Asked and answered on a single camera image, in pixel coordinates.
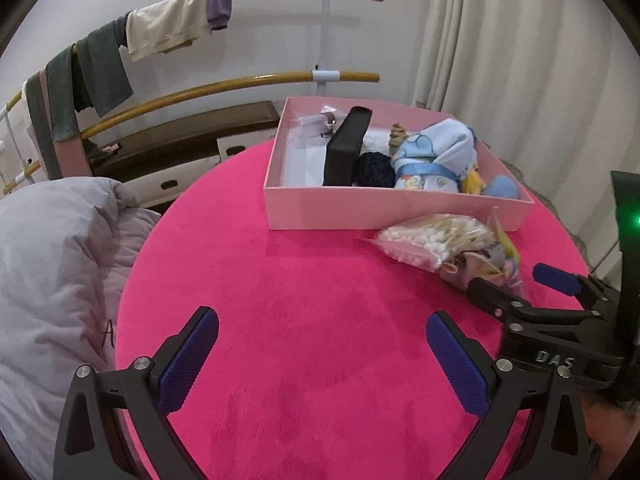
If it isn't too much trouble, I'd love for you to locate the cream garment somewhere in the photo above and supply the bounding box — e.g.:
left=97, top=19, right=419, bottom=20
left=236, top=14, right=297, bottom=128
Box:
left=125, top=0, right=211, bottom=62

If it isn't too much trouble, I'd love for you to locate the beige scrunchie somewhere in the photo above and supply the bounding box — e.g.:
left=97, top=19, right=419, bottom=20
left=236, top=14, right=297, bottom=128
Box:
left=387, top=121, right=408, bottom=156

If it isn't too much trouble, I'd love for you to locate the white barre post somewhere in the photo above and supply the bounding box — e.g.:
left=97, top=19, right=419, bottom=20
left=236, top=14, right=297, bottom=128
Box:
left=312, top=0, right=343, bottom=98

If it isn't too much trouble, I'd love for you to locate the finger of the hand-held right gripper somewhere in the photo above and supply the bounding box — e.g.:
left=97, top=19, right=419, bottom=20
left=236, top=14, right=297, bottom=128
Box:
left=467, top=277, right=586, bottom=329
left=532, top=262, right=622, bottom=312

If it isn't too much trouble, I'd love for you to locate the purple garment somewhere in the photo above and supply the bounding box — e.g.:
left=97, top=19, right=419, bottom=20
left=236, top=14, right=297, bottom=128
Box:
left=206, top=0, right=233, bottom=32

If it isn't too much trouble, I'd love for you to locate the light blue printed cloth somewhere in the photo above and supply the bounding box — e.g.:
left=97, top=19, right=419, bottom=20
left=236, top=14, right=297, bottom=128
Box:
left=392, top=119, right=478, bottom=193

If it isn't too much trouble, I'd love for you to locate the yellow crochet toy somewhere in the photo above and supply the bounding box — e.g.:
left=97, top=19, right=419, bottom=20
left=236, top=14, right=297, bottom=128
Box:
left=460, top=167, right=486, bottom=195

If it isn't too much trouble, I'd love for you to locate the small clear plastic packet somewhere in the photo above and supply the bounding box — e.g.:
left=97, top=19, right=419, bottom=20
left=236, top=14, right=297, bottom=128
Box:
left=295, top=105, right=346, bottom=143

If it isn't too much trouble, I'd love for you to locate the pink cardboard box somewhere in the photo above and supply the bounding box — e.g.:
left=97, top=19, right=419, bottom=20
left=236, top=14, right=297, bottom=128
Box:
left=262, top=96, right=536, bottom=232

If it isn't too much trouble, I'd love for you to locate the light blue sock ball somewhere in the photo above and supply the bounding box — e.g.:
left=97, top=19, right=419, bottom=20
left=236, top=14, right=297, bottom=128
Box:
left=482, top=175, right=521, bottom=200

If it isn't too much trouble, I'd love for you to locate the cream curtain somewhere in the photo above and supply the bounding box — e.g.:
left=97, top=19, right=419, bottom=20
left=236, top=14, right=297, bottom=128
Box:
left=410, top=0, right=640, bottom=281

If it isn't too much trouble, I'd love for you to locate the grey duvet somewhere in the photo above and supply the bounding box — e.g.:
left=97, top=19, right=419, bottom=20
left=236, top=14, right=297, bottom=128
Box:
left=0, top=176, right=163, bottom=480

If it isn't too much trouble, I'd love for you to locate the pink towel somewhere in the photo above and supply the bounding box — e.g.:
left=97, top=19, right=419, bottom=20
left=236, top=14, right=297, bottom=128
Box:
left=37, top=70, right=96, bottom=179

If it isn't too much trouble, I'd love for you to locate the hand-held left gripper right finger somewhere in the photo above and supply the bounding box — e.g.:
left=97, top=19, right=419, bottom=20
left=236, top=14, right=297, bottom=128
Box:
left=425, top=311, right=591, bottom=480

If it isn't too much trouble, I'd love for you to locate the bag of cotton swabs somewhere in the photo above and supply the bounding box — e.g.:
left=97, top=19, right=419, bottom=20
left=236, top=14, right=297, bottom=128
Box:
left=360, top=215, right=496, bottom=273

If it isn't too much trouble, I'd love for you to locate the black rectangular case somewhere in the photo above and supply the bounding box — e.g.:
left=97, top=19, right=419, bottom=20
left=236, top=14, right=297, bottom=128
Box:
left=322, top=106, right=373, bottom=188

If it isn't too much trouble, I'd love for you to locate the white drawer unit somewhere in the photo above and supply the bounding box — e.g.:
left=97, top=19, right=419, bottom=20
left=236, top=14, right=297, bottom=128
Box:
left=132, top=132, right=278, bottom=206

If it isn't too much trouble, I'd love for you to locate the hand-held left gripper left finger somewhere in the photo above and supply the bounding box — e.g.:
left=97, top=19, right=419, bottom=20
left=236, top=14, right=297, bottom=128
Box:
left=52, top=306, right=221, bottom=480

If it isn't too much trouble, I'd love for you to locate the dark grey towel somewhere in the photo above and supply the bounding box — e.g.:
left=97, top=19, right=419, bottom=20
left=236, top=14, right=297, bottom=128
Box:
left=72, top=25, right=135, bottom=118

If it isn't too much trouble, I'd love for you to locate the dark purple scrunchie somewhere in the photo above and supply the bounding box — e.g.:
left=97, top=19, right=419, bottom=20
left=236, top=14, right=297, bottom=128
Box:
left=354, top=151, right=398, bottom=190

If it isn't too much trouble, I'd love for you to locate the grey cloth strip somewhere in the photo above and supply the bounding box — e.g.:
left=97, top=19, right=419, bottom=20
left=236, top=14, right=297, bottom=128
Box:
left=25, top=47, right=81, bottom=181

